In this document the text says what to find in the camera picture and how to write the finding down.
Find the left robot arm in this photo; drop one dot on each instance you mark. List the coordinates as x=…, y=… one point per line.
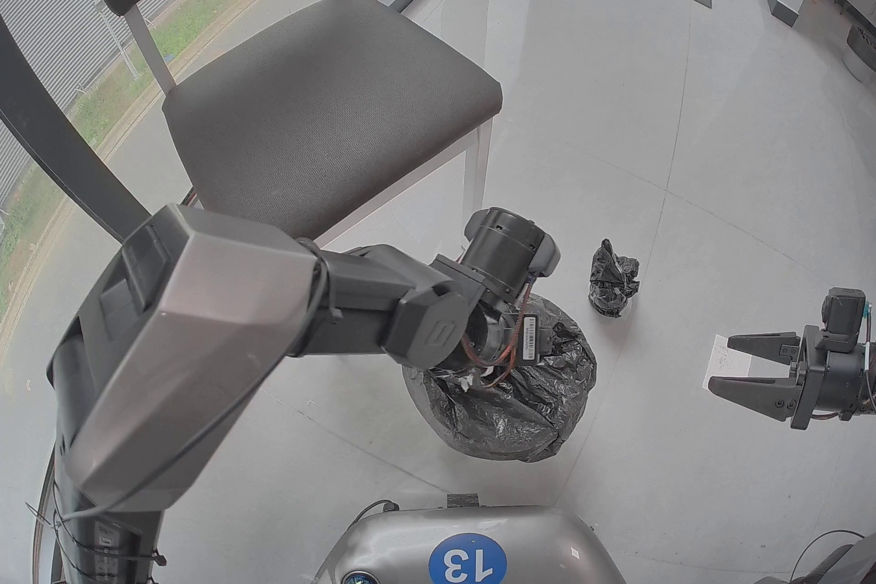
x=191, y=321

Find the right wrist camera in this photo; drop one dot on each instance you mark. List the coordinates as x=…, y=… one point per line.
x=845, y=311

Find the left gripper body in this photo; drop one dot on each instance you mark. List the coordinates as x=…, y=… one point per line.
x=532, y=335

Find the dark grey white-framed chair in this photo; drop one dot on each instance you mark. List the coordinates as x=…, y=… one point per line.
x=328, y=109

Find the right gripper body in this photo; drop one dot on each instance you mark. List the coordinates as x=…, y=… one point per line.
x=831, y=383

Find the crumpled black plastic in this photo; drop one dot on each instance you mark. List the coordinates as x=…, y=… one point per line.
x=612, y=283

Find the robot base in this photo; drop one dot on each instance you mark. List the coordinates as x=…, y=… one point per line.
x=410, y=540

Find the black plastic bag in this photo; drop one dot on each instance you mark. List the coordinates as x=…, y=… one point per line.
x=506, y=417

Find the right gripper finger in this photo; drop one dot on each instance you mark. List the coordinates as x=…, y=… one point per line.
x=766, y=405
x=763, y=343

